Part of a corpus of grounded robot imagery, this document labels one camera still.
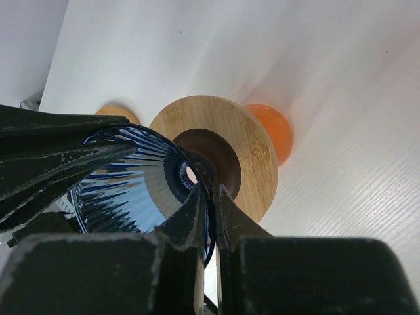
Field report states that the blue glass dripper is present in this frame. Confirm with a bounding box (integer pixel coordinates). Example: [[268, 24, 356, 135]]
[[68, 123, 212, 234]]

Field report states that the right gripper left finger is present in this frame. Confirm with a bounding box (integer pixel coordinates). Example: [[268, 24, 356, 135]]
[[1, 106, 135, 230]]

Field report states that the orange glass carafe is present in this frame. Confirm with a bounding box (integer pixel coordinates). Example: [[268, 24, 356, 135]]
[[244, 104, 293, 169]]

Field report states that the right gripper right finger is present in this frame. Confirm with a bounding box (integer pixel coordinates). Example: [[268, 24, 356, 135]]
[[157, 184, 274, 253]]

